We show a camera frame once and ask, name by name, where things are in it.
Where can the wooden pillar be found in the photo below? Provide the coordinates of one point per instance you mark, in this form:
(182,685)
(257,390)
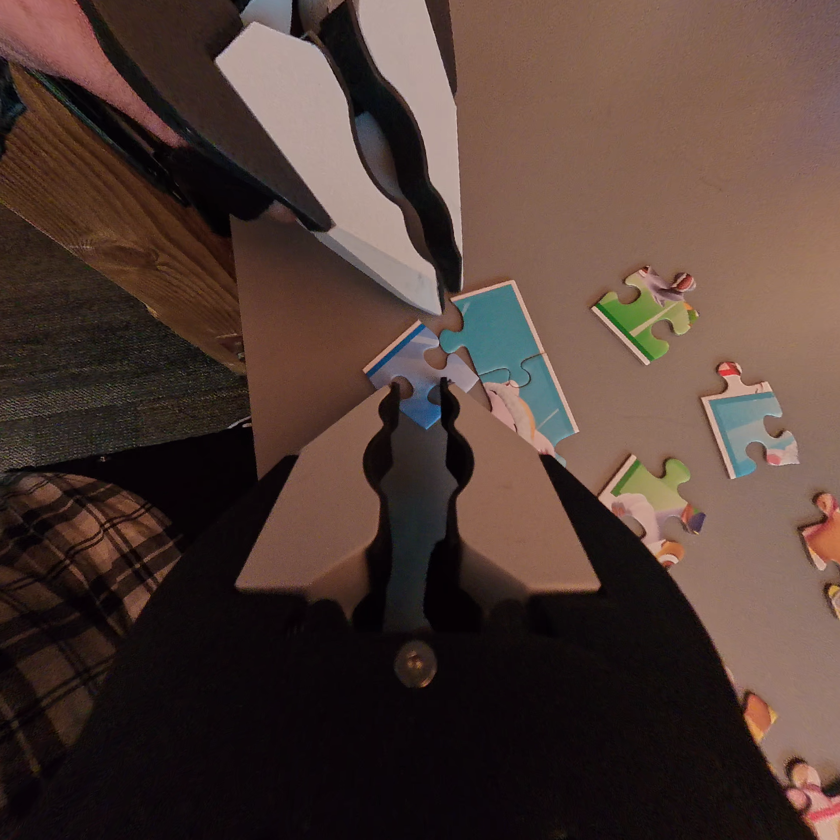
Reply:
(98,229)

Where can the person's left hand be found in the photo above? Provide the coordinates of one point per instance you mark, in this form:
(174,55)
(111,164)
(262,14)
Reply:
(59,39)

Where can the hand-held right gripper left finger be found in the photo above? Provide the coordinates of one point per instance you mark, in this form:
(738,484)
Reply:
(308,518)

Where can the jigsaw puzzle pieces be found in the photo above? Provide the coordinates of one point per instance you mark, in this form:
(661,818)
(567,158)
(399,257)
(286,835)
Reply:
(643,315)

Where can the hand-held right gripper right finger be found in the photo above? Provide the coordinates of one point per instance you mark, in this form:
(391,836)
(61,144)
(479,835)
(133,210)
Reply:
(525,518)

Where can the blue rainbow puzzle piece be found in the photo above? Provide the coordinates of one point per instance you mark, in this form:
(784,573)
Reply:
(551,400)

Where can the person's plaid shirt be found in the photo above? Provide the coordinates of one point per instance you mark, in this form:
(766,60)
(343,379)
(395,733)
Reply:
(65,590)

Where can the grey desk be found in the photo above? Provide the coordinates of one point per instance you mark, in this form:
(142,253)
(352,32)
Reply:
(656,131)

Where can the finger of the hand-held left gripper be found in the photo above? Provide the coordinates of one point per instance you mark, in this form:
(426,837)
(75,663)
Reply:
(420,79)
(289,118)

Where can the light blue stripe-edged puzzle piece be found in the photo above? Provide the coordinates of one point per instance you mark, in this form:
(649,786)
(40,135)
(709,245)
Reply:
(400,354)

